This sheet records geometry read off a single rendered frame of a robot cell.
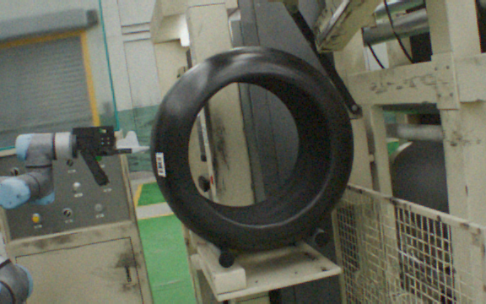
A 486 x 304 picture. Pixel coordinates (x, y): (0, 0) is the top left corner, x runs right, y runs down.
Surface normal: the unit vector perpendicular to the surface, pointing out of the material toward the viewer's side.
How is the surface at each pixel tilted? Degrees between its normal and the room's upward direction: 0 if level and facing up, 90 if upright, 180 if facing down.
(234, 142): 90
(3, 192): 90
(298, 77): 81
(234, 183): 90
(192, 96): 82
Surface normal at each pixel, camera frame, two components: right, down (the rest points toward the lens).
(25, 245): 0.22, 0.07
